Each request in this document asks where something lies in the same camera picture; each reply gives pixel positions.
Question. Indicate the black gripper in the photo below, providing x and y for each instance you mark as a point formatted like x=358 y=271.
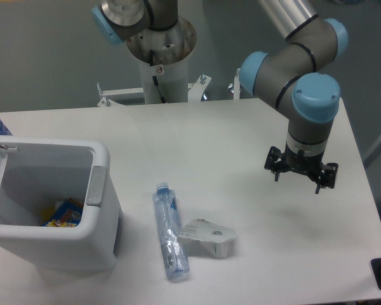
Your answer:
x=324 y=175

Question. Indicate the crushed clear plastic bottle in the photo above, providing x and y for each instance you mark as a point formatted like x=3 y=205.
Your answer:
x=175 y=258

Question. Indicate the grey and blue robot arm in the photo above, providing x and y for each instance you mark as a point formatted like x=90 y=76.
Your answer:
x=289 y=81

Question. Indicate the white plastic trash can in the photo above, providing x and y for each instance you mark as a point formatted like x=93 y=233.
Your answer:
x=36 y=173

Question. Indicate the blue and yellow snack packet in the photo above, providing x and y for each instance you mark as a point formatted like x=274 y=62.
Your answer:
x=68 y=213

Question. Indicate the white upright clamp bracket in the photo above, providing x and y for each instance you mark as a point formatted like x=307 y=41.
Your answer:
x=235 y=88

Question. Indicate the white right frame bracket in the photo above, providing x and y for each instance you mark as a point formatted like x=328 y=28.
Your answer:
x=197 y=90

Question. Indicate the white frame bracket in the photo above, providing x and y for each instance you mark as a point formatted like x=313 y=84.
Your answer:
x=197 y=90
x=127 y=96

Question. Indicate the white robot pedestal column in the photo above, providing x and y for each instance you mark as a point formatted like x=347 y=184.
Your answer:
x=162 y=58

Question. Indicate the white left frame bracket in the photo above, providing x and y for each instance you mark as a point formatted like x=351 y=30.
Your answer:
x=127 y=96

